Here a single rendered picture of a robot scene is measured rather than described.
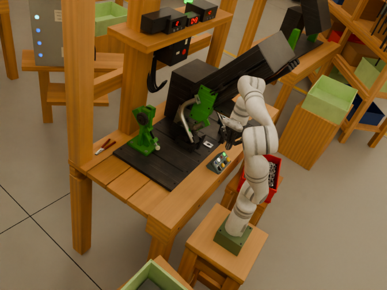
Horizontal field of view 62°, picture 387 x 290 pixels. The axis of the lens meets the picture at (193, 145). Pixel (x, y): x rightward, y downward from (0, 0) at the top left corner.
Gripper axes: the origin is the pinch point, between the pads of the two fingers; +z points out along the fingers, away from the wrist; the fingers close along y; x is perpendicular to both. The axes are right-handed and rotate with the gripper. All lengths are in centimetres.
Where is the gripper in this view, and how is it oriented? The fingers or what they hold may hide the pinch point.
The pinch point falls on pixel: (228, 145)
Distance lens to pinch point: 145.8
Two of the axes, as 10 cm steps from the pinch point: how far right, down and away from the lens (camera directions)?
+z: -2.1, 7.5, 6.2
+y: -8.2, -4.8, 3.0
